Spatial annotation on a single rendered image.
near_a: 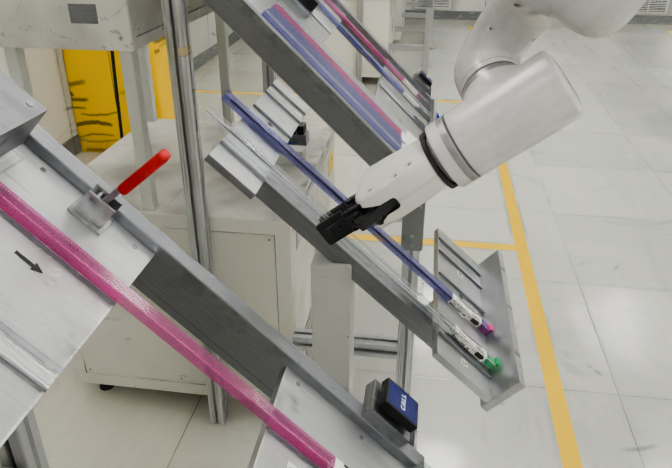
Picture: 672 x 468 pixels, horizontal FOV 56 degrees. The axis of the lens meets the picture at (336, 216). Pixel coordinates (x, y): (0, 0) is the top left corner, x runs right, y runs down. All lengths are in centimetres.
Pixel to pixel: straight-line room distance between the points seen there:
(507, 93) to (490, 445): 127
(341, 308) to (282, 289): 63
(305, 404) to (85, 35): 103
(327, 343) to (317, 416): 33
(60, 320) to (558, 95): 51
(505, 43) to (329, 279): 41
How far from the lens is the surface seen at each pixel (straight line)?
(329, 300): 96
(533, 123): 71
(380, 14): 492
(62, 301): 57
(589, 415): 200
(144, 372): 189
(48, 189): 64
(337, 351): 102
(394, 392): 74
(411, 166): 72
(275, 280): 158
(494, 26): 76
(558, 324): 232
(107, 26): 148
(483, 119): 71
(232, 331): 69
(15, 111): 60
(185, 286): 67
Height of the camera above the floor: 130
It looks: 27 degrees down
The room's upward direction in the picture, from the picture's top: straight up
